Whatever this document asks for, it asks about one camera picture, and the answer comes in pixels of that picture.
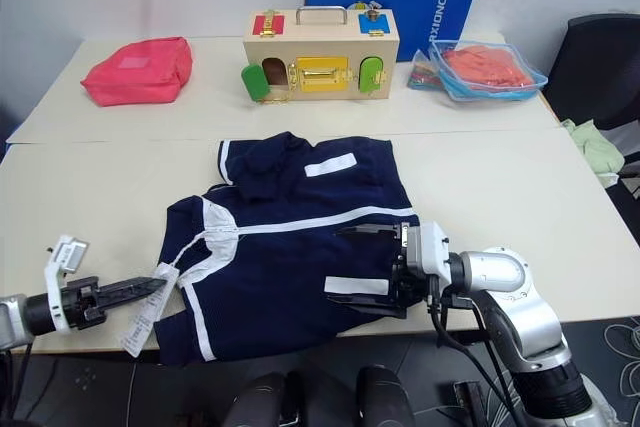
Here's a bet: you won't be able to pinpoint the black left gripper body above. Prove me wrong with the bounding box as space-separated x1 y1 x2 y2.
58 275 109 324

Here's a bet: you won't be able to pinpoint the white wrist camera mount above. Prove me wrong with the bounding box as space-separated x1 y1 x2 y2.
43 234 92 334
404 219 455 279

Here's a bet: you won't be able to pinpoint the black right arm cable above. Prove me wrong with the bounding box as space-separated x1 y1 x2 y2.
425 274 526 427

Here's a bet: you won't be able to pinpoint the white floor cables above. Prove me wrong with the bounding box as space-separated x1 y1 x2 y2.
599 315 640 408

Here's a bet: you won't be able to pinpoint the wooden latch lock box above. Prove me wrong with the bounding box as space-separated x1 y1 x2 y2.
240 4 401 105

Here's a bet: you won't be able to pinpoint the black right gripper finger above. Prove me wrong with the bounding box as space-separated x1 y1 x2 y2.
330 292 409 320
334 222 402 243

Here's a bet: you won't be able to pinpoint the navy jacket with white stripes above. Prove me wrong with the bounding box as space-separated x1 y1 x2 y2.
152 131 422 366

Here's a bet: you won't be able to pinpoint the white paper hang tag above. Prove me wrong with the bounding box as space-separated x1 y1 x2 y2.
121 262 180 359

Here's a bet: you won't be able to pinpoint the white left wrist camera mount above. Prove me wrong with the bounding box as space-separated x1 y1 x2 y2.
43 234 92 334

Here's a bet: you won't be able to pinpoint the clear packet of colourful sticks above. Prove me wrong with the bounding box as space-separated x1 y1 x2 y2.
406 49 445 92

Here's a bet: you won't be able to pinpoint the black office chair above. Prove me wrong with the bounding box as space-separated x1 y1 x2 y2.
541 12 640 214

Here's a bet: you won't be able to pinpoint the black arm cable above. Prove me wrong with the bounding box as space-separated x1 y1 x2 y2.
0 341 34 427
425 274 526 427

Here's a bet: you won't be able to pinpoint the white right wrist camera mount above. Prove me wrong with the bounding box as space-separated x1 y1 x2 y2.
404 219 455 279

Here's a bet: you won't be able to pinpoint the red fabric pouch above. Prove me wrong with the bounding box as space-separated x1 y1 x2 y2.
80 36 195 108

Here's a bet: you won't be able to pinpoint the clear zip bag orange cloth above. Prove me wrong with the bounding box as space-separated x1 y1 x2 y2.
429 38 549 102

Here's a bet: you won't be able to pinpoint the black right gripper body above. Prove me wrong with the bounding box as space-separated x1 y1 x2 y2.
387 222 434 319

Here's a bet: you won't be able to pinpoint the dark rounded shape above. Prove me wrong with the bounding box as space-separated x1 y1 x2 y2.
356 365 417 427
221 371 302 427

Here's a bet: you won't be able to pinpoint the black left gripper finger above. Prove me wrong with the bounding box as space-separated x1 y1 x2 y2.
100 276 167 297
99 284 166 311

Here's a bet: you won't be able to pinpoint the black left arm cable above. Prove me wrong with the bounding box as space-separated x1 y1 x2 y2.
0 341 34 427

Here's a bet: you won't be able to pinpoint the light green cloth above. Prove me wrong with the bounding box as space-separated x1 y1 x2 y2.
560 118 626 189

